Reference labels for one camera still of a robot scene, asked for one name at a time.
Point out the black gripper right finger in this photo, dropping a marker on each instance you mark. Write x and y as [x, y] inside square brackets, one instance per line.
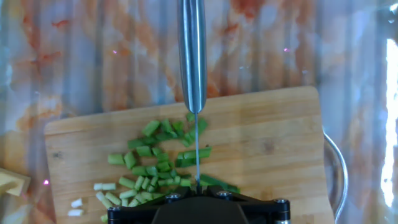
[267, 214]

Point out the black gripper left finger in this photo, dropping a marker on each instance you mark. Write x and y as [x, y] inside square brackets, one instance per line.
[133, 214]

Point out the uncut green garlic stalks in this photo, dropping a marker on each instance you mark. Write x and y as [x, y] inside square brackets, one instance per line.
[217, 182]

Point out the bamboo cutting board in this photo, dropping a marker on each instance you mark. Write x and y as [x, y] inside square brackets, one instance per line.
[280, 140]

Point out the steel cleaver knife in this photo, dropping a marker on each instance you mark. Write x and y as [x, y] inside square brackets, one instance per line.
[192, 62]

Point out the cut white garlic piece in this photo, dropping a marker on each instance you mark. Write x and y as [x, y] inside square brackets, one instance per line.
[75, 212]
[76, 203]

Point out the clear glass dish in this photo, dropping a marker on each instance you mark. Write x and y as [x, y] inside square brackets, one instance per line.
[337, 174]

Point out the wooden peg rack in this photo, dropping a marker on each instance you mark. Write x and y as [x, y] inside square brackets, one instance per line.
[12, 183]

